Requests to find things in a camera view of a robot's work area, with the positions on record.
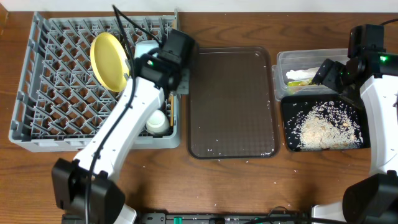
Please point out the clear plastic bin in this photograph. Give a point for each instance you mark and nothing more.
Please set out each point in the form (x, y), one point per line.
(302, 60)

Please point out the wooden chopstick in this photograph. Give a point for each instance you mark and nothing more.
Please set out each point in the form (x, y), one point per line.
(171, 98)

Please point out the white cup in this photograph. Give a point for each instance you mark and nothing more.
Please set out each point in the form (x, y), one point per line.
(158, 124)

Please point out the white napkin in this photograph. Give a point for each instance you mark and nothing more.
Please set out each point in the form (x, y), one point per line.
(297, 75)

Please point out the black waste tray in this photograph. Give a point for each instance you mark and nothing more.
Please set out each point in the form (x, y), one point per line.
(289, 109)

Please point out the yellow plate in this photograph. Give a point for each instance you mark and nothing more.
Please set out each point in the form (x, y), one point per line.
(108, 61)

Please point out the light blue bowl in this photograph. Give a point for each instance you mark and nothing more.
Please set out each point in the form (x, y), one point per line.
(144, 47)

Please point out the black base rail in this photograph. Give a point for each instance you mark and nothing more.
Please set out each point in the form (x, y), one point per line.
(161, 218)

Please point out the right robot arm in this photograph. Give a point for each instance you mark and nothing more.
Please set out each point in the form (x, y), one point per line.
(368, 80)

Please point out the green snack wrapper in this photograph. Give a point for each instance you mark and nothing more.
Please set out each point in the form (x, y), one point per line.
(306, 82)

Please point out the dark brown serving tray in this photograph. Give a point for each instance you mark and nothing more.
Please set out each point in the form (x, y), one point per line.
(231, 106)

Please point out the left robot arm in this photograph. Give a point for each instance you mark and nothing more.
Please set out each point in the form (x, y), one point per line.
(86, 186)

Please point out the rice food waste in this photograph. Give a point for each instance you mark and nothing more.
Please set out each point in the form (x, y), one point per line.
(326, 127)

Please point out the grey dishwasher rack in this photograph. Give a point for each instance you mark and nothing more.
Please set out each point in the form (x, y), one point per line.
(60, 105)

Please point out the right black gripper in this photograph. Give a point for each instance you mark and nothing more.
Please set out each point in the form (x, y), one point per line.
(328, 74)

